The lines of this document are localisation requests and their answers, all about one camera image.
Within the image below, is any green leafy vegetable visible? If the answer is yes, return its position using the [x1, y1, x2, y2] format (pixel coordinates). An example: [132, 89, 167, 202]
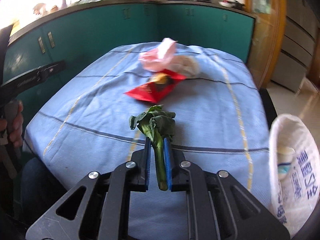
[129, 105, 176, 191]

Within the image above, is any red snack wrapper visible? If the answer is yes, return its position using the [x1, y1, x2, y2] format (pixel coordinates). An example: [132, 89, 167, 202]
[125, 69, 186, 103]

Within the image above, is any white tissue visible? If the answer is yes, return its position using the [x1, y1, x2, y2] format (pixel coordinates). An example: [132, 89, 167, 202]
[168, 55, 200, 79]

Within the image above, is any pink plastic bag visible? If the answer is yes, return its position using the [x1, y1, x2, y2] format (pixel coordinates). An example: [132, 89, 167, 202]
[139, 38, 177, 72]

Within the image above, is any white printed trash bag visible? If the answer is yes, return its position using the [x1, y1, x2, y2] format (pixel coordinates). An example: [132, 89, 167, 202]
[268, 114, 319, 237]

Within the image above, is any left hand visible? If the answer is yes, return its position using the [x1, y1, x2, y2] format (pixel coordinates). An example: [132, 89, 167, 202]
[1, 100, 23, 148]

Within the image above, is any white bowl on counter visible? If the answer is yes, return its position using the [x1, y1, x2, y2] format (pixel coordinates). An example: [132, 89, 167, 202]
[219, 1, 233, 8]

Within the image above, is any black pot on counter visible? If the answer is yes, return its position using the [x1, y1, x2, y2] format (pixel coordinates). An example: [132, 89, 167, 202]
[231, 0, 245, 10]

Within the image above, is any grey refrigerator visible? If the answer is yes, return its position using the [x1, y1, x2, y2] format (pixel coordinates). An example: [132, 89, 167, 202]
[271, 0, 318, 93]

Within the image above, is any wooden glass door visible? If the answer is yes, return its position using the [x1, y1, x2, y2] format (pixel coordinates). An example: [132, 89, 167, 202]
[245, 0, 287, 88]

